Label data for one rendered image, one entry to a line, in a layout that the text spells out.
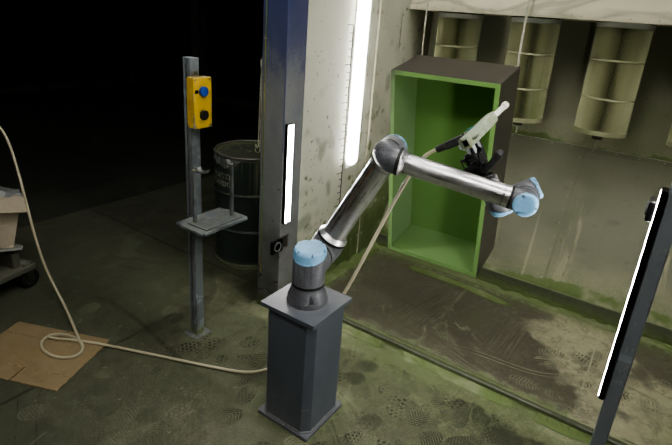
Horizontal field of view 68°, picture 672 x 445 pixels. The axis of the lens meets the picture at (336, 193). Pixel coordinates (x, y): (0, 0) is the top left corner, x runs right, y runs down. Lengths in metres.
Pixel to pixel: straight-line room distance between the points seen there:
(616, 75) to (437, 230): 1.51
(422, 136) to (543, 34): 1.13
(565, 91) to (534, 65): 0.44
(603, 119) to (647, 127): 0.48
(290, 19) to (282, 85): 0.36
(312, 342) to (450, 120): 1.61
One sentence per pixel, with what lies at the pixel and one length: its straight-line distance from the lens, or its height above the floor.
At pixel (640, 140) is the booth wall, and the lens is 4.14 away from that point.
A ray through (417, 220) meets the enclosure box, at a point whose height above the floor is 0.57.
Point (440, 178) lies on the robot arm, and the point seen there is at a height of 1.33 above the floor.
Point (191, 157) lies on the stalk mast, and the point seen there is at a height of 1.13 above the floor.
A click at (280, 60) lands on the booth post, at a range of 2.90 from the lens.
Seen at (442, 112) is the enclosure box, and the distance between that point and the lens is 3.15.
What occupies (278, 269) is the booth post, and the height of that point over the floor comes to 0.33.
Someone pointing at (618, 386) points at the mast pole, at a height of 0.68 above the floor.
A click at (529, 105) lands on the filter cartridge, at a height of 1.39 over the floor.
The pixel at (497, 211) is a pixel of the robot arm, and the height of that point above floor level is 1.19.
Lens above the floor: 1.89
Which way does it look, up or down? 20 degrees down
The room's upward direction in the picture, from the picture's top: 4 degrees clockwise
